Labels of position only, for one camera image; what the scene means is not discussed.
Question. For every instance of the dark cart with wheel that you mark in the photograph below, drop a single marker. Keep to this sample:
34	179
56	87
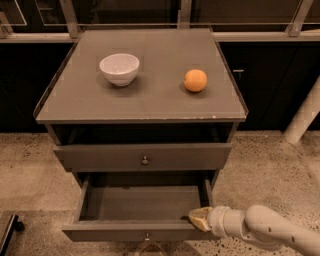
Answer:
13	225

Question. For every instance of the orange fruit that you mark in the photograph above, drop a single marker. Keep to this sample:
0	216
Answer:
195	80

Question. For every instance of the white ceramic bowl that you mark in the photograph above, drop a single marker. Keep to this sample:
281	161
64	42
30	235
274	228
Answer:
120	69

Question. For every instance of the white diagonal post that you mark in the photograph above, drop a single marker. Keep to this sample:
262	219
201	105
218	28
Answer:
305	115

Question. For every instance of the round floor drain cover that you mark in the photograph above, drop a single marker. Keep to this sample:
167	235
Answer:
151	249

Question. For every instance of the grey top drawer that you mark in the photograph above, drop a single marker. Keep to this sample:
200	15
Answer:
143	157

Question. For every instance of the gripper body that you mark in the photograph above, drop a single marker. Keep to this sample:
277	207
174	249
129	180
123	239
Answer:
217	218

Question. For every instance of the grey drawer cabinet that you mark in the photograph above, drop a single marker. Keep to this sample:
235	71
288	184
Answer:
83	108

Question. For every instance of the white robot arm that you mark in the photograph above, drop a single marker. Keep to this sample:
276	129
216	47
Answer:
258	225

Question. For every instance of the grey drawer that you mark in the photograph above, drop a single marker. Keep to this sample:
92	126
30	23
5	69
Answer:
140	207
143	157

